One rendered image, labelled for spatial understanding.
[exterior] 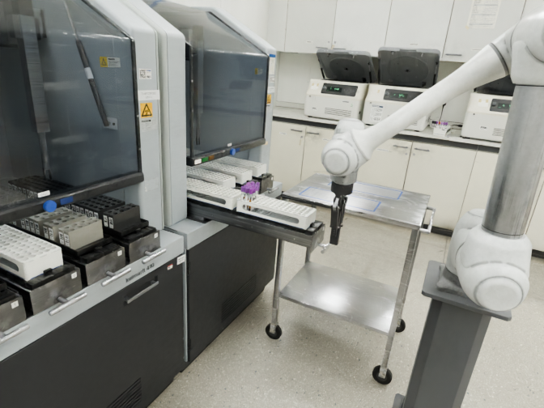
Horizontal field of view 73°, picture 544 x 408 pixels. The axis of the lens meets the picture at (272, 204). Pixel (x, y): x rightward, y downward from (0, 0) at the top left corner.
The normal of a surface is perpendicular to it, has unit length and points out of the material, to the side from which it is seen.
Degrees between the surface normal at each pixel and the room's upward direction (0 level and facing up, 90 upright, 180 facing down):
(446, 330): 90
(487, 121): 90
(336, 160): 95
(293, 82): 90
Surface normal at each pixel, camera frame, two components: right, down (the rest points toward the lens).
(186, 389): 0.07, -0.93
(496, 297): -0.33, 0.41
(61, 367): 0.89, 0.22
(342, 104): -0.49, 0.28
